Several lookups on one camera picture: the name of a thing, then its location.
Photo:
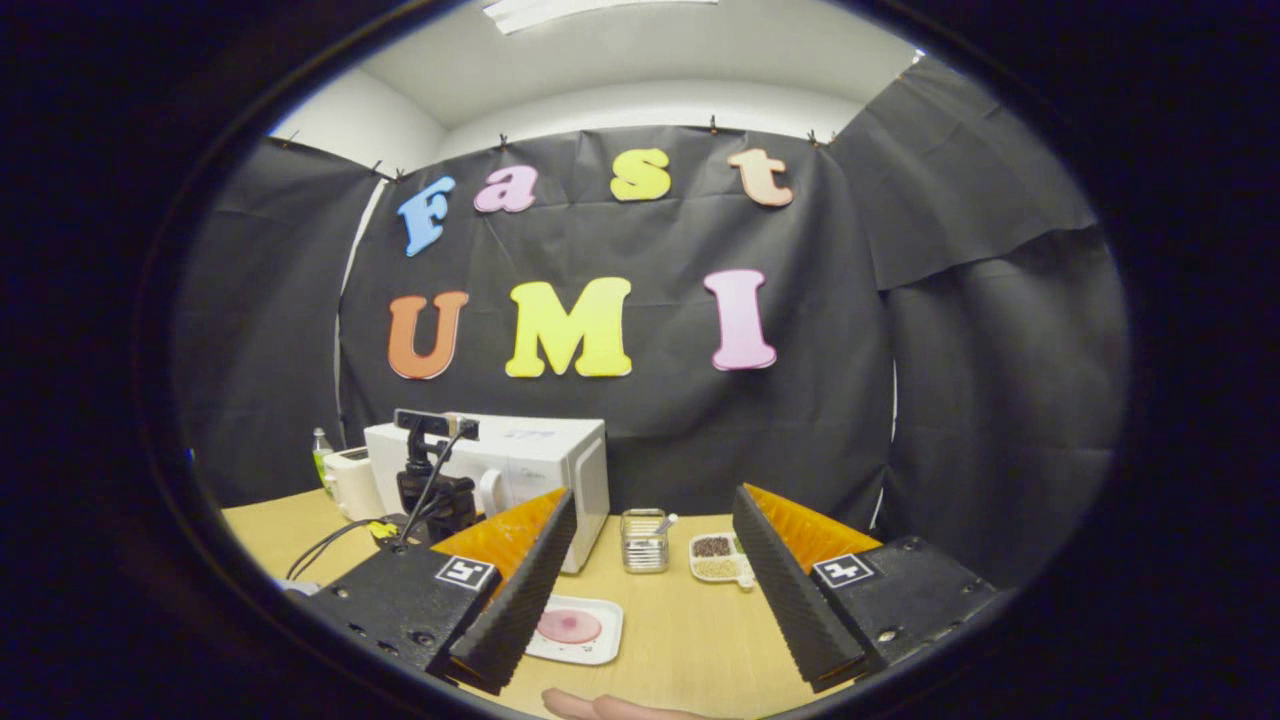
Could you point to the white microwave oven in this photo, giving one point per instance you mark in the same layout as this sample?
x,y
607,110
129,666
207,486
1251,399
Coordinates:
x,y
540,465

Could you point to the black backdrop cloth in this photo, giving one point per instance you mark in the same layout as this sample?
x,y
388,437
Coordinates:
x,y
650,250

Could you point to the white toaster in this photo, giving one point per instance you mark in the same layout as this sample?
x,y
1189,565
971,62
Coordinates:
x,y
355,485

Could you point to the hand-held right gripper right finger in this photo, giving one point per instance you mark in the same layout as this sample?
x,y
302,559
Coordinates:
x,y
790,590

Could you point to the white divided grain dish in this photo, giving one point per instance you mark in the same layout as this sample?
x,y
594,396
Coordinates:
x,y
712,560

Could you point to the large ceiling light panel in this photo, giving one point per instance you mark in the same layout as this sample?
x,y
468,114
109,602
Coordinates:
x,y
590,12

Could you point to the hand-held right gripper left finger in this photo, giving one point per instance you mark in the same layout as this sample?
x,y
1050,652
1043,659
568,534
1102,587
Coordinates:
x,y
520,590

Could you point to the white square plate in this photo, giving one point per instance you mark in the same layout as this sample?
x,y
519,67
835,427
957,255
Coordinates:
x,y
600,650

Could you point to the green bottle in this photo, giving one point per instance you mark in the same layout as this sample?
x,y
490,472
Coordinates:
x,y
321,460

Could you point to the pink ham slice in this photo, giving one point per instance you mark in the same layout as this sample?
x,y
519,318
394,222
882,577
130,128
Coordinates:
x,y
570,626

